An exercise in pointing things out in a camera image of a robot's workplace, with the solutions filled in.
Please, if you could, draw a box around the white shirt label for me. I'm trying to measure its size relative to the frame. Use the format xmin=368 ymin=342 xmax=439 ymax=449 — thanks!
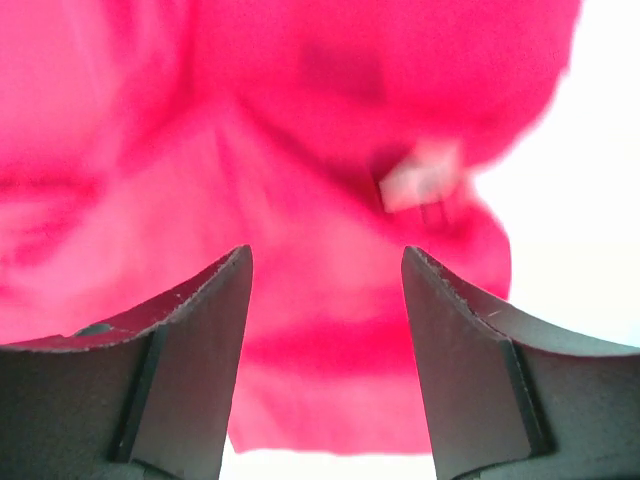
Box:
xmin=378 ymin=139 xmax=465 ymax=213

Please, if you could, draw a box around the red t shirt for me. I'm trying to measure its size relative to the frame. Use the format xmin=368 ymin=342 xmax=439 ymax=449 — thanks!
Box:
xmin=1 ymin=1 xmax=580 ymax=454

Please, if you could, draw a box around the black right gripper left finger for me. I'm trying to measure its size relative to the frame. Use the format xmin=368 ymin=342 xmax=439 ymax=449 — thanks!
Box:
xmin=1 ymin=246 xmax=253 ymax=479

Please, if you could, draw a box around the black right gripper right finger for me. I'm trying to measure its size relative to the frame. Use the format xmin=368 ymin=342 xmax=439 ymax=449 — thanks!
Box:
xmin=401 ymin=247 xmax=639 ymax=479

